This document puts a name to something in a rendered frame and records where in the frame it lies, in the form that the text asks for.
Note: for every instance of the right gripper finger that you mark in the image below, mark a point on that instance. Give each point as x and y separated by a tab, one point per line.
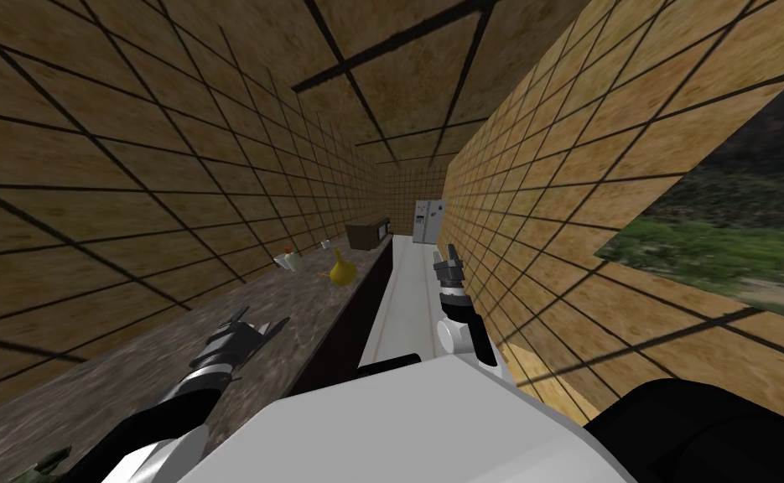
440	259
454	253

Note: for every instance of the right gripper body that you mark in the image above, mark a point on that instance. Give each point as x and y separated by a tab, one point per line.
450	275

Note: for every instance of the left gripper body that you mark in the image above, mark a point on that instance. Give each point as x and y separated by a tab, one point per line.
230	343

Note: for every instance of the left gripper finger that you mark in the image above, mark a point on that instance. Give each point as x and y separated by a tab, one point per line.
275	328
239	314

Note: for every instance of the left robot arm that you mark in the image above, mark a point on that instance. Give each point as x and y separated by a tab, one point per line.
163	416

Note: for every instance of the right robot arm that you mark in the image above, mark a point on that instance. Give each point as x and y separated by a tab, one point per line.
700	436

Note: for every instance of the silver refrigerator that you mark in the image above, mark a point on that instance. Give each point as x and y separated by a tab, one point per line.
428	221

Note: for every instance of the white cup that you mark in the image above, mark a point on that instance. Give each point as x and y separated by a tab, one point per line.
281	262

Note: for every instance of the dark counter cabinet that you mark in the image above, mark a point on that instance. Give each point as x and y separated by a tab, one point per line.
344	335

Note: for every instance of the pale bottle with orange cap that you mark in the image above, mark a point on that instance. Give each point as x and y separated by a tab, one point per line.
293	259

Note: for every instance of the brown microwave oven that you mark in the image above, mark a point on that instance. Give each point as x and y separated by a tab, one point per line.
369	232

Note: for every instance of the yellow gourd-shaped vase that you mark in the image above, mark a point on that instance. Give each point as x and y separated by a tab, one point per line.
342	271

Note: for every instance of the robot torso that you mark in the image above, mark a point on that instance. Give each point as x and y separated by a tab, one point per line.
398	429

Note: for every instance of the green leafy object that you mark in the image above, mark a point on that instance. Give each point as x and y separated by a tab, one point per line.
43	466

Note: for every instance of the window with green landscape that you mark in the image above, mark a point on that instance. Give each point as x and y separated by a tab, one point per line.
734	241

